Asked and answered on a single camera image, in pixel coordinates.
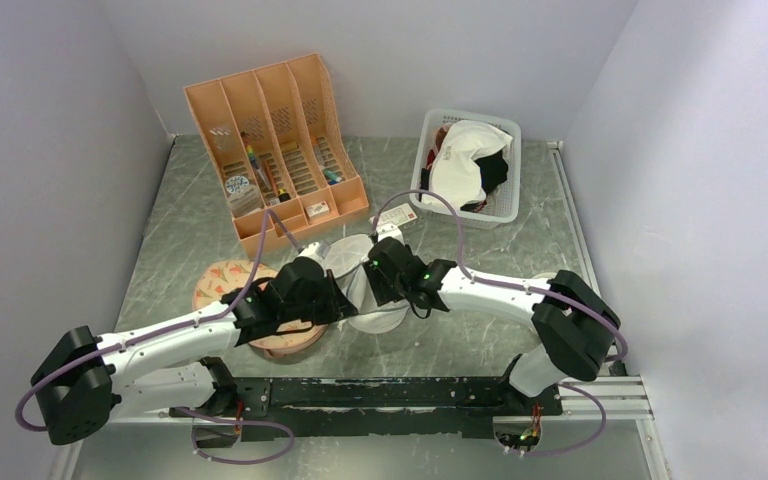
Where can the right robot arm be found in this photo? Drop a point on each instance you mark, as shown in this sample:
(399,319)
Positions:
(575,327)

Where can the pink bra in basket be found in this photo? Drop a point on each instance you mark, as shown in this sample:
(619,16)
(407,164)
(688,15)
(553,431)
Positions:
(439,136)

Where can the small white staples box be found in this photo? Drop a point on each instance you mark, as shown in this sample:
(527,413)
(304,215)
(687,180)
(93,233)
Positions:
(317,209)

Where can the white grey deli box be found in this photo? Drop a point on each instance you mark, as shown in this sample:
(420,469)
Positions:
(402,216)

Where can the floral peach bra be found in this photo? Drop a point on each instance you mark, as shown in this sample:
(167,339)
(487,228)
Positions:
(222,277)

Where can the orange plastic file organizer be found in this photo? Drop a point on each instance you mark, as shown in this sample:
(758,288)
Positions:
(288,111)

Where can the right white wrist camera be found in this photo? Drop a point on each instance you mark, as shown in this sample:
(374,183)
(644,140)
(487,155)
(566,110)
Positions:
(389,231)

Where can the white mesh laundry bag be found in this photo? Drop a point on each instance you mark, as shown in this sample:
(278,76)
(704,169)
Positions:
(345,259)

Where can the rainbow coloured pen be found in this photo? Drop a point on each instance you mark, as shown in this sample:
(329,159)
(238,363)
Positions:
(264,182)

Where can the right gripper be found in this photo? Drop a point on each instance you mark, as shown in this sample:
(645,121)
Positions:
(382,293)

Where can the white plastic basket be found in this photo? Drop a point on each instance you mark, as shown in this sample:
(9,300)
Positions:
(502,206)

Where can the round patterned tape roll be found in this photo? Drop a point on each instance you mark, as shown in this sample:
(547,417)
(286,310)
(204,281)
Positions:
(236,184)

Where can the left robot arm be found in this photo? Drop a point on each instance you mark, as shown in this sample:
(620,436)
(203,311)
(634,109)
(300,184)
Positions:
(87,379)

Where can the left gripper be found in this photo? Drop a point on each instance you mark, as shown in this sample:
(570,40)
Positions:
(338,307)

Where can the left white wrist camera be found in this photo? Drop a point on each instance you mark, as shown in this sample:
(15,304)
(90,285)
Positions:
(316,251)

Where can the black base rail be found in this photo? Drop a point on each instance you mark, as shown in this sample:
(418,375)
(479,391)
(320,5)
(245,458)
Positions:
(320,407)

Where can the white bra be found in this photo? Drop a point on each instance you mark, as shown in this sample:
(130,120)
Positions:
(469,140)

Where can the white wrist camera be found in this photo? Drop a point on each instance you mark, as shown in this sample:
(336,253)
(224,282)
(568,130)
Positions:
(389,231)
(316,251)

